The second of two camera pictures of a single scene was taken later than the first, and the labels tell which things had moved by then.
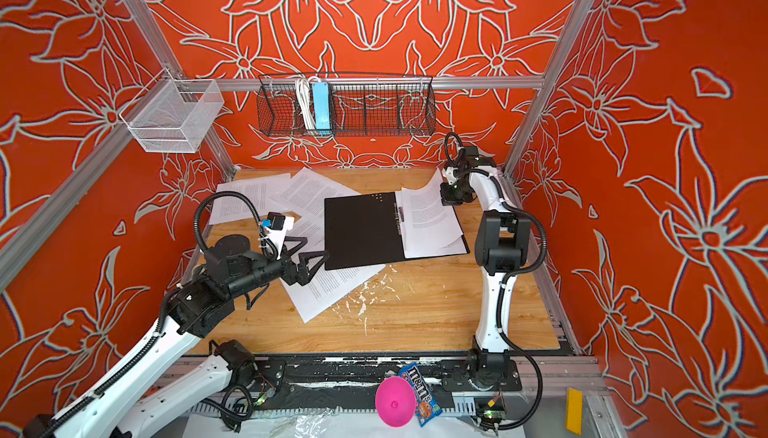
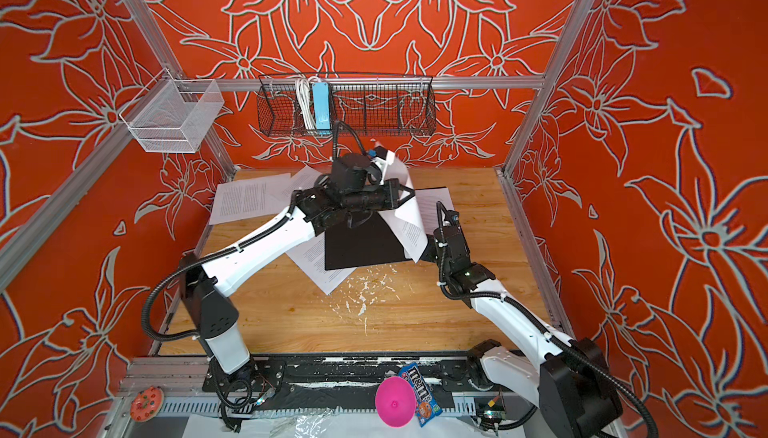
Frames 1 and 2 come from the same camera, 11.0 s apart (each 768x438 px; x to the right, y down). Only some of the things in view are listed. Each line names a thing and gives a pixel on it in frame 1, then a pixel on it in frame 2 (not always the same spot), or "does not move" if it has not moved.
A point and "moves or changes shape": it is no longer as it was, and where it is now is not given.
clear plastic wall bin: (178, 117) does not move
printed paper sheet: (260, 191) does not move
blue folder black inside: (368, 229) does not move
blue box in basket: (321, 106) does not move
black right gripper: (447, 198) to (432, 242)
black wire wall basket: (360, 106) does not move
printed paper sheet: (311, 226) moves or changes shape
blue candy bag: (427, 406) does not move
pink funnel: (395, 401) does not move
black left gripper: (303, 273) to (390, 200)
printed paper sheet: (324, 288) moves or changes shape
